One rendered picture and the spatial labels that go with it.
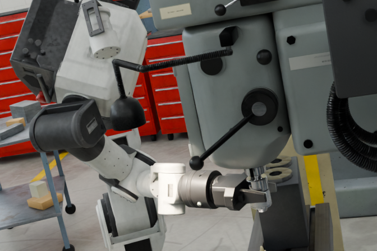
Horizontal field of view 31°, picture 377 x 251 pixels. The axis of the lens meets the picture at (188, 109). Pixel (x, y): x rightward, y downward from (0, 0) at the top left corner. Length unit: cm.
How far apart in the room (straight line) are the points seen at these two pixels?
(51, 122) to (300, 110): 63
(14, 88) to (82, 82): 512
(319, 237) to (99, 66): 77
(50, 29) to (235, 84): 58
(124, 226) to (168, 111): 424
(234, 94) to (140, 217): 86
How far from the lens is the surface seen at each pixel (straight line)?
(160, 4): 129
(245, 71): 131
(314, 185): 333
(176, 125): 631
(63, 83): 167
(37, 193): 457
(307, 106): 130
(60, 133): 162
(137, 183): 178
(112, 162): 174
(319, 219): 204
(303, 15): 127
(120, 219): 209
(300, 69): 128
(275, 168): 190
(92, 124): 164
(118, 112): 139
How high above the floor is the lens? 179
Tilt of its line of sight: 14 degrees down
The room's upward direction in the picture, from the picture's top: 12 degrees counter-clockwise
